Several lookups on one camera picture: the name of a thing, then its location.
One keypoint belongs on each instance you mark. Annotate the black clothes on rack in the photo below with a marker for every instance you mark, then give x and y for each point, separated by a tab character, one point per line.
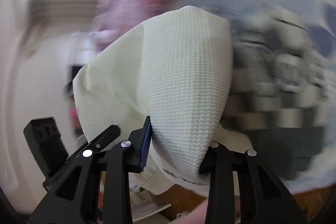
72	73

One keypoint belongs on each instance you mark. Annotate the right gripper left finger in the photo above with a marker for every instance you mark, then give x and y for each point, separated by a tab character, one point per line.
94	185

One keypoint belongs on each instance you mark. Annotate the black white checkered garment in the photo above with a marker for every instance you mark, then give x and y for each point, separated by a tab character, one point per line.
277	96

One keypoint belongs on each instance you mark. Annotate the white button-up jacket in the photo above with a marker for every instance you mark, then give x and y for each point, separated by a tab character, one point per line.
176	69

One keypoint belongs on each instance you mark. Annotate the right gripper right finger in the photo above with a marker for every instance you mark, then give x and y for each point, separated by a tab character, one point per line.
263	196

